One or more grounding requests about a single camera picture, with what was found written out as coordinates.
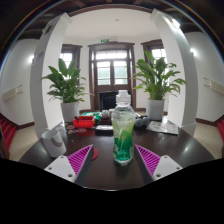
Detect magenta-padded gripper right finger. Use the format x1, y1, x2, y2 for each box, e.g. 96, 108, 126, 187
133, 144, 184, 186

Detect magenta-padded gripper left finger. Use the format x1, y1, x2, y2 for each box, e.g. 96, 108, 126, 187
43, 144, 95, 187

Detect clear bottle with green label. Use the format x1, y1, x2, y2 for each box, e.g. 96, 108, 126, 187
110, 89, 137, 167

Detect white mug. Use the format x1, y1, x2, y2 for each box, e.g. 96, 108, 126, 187
40, 128, 68, 159

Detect printed paper leaflet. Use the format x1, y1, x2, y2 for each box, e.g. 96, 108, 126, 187
145, 119, 180, 136

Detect red plastic basket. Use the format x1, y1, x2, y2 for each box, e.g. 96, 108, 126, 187
72, 114, 97, 129

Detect grey dumbbell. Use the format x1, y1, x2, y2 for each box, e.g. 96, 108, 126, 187
134, 116, 153, 129

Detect small black box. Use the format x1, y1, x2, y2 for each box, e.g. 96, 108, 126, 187
94, 124, 114, 136

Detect green package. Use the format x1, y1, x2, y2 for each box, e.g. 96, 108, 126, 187
81, 111, 102, 118

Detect dark tray with small jars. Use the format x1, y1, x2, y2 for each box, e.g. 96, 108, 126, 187
99, 109, 114, 126

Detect leafy plant in white pot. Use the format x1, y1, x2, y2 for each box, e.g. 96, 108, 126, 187
131, 50, 188, 122
41, 58, 90, 124

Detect black chair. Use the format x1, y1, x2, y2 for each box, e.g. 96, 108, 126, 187
98, 90, 119, 112

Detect red carpeted staircase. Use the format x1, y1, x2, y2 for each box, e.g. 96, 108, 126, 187
0, 113, 18, 151
216, 118, 224, 142

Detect brown wooden double door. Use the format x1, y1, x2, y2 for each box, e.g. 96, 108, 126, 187
88, 41, 137, 112

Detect brown framed window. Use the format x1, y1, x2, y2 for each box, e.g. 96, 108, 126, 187
59, 43, 83, 73
140, 39, 168, 64

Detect white wall box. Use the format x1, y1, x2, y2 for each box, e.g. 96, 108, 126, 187
203, 78, 224, 96
1, 84, 24, 102

